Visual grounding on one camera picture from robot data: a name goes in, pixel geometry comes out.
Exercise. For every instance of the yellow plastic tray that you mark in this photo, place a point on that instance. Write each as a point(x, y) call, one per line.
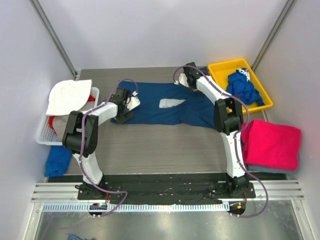
point(221, 70)

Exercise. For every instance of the red t shirt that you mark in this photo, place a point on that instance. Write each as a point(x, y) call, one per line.
point(91, 98)

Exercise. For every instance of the dark blue mickey t shirt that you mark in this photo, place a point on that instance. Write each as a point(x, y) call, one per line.
point(170, 104)

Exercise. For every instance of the slotted cable duct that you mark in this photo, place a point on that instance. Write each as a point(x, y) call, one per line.
point(93, 207)

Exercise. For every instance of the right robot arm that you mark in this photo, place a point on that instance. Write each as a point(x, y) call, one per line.
point(228, 120)

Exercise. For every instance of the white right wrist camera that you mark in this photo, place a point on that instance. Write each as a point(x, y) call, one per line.
point(182, 81)

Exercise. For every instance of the blue folded t shirt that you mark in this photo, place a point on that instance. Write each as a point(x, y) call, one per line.
point(58, 161)

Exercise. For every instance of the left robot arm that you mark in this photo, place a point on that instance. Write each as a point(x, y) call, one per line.
point(81, 138)

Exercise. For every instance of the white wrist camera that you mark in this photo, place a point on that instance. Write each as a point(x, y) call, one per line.
point(132, 101)
point(182, 81)

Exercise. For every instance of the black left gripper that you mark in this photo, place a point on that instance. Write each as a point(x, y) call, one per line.
point(125, 116)

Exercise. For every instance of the checkered cloth bottom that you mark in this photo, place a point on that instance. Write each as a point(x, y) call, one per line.
point(75, 237)

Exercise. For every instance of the grey folded t shirt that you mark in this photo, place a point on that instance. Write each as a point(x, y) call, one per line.
point(275, 170)

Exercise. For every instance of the aluminium frame post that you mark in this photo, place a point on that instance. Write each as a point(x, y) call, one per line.
point(54, 37)
point(281, 18)

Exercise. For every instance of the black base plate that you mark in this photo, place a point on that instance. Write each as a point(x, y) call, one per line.
point(184, 199)

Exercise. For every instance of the white t shirt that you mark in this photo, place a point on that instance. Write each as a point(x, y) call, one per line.
point(67, 96)

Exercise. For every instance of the aluminium frame post right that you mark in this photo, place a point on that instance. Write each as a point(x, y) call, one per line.
point(281, 18)

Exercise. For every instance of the pink folded t shirt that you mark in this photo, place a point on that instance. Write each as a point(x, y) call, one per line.
point(271, 145)

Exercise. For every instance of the white plastic laundry basket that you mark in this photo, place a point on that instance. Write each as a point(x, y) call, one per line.
point(46, 135)

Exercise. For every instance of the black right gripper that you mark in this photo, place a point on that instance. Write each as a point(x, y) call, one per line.
point(188, 75)

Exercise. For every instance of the aluminium frame post left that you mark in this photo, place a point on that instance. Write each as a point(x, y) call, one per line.
point(54, 37)

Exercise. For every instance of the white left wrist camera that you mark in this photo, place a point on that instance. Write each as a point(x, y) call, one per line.
point(132, 101)

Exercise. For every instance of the royal blue t shirt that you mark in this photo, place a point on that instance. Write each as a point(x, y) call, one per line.
point(239, 84)

